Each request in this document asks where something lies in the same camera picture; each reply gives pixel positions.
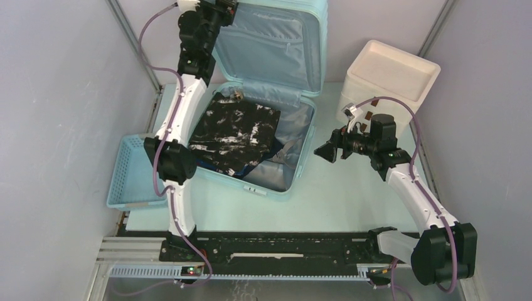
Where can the light blue ribbed suitcase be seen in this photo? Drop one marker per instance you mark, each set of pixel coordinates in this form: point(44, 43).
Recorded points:
point(274, 52)

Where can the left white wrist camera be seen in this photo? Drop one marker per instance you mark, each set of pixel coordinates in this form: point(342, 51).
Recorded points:
point(187, 5)

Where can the cream plastic drawer cabinet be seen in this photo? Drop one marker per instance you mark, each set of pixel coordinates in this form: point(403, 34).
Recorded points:
point(383, 70)

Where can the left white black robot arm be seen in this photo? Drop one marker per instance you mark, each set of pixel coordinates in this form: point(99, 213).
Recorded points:
point(173, 164)

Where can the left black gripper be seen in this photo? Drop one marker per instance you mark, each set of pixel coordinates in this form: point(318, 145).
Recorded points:
point(225, 9)

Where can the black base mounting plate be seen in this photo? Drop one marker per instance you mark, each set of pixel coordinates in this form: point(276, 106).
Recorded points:
point(285, 254)

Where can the aluminium frame rail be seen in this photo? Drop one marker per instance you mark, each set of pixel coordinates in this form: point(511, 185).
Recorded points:
point(137, 254)

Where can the dark navy garment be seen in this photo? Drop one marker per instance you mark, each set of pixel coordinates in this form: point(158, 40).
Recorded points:
point(277, 153)

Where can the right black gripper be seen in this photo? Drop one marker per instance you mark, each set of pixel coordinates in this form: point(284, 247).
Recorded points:
point(339, 139)

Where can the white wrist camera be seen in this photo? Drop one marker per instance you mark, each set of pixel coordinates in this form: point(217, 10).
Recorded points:
point(187, 5)
point(352, 113)

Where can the blue white red garment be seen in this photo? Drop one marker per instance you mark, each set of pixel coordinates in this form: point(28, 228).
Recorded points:
point(232, 163)

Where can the black white patterned garment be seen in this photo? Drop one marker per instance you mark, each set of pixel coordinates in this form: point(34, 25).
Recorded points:
point(235, 126)

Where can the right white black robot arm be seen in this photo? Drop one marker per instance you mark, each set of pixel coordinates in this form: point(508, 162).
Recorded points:
point(415, 199)

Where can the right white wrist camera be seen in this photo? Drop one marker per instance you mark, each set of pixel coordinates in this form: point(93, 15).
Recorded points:
point(352, 113)

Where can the blue perforated plastic basket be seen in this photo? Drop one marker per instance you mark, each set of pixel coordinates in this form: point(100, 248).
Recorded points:
point(131, 185)

